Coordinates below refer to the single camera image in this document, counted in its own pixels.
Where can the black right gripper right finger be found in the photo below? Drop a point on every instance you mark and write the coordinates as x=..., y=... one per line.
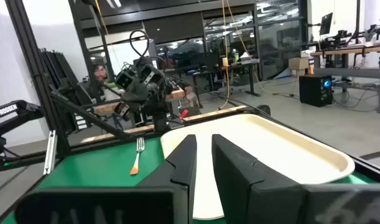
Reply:
x=239, y=186

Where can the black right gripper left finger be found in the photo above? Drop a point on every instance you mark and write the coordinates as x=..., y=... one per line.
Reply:
x=183, y=174

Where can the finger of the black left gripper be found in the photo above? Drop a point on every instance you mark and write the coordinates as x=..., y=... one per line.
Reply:
x=125, y=80
x=154, y=76

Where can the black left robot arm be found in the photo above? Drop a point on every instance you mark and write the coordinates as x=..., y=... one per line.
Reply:
x=160, y=115

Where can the beige plastic tray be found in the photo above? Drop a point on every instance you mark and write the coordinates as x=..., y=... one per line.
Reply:
x=270, y=149

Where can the person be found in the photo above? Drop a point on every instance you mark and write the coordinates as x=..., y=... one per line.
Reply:
x=100, y=72

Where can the stack of black frames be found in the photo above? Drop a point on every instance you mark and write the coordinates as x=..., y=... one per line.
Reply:
x=53, y=71

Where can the green table mat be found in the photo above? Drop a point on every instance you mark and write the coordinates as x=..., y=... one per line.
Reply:
x=99, y=168

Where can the black office desk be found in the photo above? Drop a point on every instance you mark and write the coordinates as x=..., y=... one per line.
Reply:
x=239, y=65

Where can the black computer tower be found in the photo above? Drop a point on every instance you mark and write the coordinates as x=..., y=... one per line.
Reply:
x=314, y=91

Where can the cardboard box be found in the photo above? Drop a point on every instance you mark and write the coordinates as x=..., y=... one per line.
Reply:
x=298, y=63

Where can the grey desk with wooden top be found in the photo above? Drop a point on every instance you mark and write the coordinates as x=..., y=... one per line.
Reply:
x=348, y=73

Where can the black computer monitor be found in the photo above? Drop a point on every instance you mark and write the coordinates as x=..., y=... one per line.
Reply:
x=326, y=23

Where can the silver metal bracket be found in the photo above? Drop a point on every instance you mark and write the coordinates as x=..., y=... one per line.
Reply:
x=49, y=152

